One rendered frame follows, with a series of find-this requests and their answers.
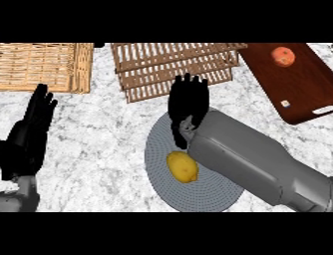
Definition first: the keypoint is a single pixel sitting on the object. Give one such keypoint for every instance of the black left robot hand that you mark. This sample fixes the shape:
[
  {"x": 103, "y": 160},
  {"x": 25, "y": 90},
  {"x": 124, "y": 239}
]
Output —
[{"x": 25, "y": 139}]

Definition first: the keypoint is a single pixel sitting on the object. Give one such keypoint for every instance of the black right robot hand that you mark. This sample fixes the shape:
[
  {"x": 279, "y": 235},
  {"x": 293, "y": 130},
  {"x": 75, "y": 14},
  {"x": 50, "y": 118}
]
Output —
[{"x": 188, "y": 99}]

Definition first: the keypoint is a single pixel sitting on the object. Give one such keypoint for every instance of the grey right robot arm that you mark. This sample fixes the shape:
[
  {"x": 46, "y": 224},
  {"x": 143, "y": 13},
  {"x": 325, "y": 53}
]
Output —
[{"x": 257, "y": 159}]

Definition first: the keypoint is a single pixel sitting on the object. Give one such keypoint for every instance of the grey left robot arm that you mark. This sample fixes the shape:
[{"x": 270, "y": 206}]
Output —
[{"x": 15, "y": 198}]

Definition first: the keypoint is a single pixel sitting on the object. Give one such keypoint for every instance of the wooden tiered shelf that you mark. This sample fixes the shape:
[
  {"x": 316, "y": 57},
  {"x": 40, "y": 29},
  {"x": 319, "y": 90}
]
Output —
[{"x": 159, "y": 69}]

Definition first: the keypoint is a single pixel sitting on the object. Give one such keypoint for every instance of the yellow bell pepper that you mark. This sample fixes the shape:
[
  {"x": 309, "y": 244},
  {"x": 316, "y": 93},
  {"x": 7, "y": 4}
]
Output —
[{"x": 182, "y": 167}]

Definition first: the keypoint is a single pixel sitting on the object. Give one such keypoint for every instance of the round grey placemat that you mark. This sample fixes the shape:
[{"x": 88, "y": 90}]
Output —
[{"x": 173, "y": 196}]

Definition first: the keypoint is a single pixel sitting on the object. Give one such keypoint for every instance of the small white cube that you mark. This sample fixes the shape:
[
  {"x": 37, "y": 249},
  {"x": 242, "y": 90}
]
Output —
[{"x": 285, "y": 104}]

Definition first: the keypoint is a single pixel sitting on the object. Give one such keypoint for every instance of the square wicker basket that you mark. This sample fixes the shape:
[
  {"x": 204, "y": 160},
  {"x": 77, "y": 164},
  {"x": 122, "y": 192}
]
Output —
[{"x": 34, "y": 66}]

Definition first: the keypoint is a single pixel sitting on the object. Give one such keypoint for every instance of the orange fruit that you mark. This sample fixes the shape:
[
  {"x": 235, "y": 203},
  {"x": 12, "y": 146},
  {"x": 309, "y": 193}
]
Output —
[{"x": 282, "y": 56}]

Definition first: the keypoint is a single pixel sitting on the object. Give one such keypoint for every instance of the dark brown wooden tray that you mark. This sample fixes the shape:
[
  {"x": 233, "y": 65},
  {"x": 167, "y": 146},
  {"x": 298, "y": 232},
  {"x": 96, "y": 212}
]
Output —
[{"x": 301, "y": 86}]

